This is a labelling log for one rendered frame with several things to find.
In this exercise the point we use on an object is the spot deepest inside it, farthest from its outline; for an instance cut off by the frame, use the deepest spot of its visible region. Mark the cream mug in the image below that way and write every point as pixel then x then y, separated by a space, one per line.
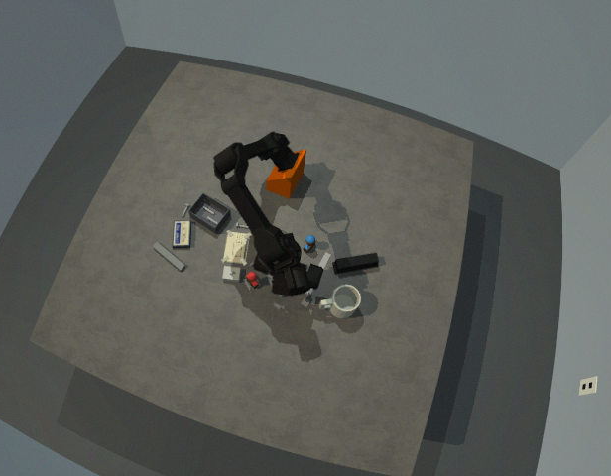
pixel 343 303

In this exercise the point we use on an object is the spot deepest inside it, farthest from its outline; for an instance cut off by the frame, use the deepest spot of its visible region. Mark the grey flat bar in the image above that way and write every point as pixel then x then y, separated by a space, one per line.
pixel 322 263
pixel 169 257

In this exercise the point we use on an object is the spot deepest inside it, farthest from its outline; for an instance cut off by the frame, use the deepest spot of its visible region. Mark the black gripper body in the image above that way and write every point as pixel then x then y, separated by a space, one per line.
pixel 314 272

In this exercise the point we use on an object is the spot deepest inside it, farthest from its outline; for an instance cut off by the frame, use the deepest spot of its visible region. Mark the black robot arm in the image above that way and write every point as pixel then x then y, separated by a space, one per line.
pixel 289 276

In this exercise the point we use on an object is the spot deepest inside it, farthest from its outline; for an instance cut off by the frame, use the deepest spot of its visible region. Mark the cream paper card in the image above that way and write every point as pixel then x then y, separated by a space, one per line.
pixel 236 247

